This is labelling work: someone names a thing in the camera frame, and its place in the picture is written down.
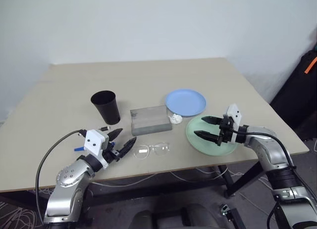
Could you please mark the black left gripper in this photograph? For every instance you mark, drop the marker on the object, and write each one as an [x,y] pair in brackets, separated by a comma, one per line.
[111,154]

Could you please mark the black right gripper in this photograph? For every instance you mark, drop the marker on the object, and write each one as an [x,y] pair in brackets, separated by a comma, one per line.
[225,130]

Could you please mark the green plastic plate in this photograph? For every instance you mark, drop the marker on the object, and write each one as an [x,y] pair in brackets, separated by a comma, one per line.
[210,150]

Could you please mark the black and white pen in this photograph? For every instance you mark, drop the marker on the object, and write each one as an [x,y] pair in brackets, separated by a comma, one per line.
[104,128]

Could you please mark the clear frame glasses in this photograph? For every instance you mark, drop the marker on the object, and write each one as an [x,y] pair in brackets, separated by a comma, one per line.
[141,151]

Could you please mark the grey glasses case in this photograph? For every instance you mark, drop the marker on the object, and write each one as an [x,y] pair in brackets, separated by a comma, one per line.
[148,120]

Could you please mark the white tissue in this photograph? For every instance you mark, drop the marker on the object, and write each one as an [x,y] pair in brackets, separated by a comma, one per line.
[176,119]

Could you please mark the blue capped white pen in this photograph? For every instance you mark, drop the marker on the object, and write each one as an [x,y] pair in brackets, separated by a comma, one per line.
[79,149]

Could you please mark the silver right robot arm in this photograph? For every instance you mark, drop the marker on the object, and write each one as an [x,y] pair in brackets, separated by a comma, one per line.
[272,152]

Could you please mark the black plastic cup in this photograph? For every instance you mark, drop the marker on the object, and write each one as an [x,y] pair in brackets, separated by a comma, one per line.
[109,110]

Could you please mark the blue plastic plate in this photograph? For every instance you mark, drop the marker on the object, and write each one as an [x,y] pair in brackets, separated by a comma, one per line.
[185,101]

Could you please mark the small silver green device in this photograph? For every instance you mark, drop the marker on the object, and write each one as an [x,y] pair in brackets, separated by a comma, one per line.
[224,209]

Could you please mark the black fabric bag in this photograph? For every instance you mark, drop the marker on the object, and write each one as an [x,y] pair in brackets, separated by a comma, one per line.
[297,103]

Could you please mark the black metal floor bar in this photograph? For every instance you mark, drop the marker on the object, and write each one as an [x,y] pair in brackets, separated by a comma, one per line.
[235,217]

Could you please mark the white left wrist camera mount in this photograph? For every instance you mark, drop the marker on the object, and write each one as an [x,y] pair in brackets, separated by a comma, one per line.
[93,142]

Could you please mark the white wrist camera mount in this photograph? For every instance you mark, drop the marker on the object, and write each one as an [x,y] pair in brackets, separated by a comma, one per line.
[235,114]
[93,142]

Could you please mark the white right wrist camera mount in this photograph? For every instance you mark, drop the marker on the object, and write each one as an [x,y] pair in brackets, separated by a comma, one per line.
[235,114]

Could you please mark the black metal table frame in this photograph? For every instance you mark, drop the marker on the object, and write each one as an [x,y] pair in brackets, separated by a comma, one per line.
[226,179]

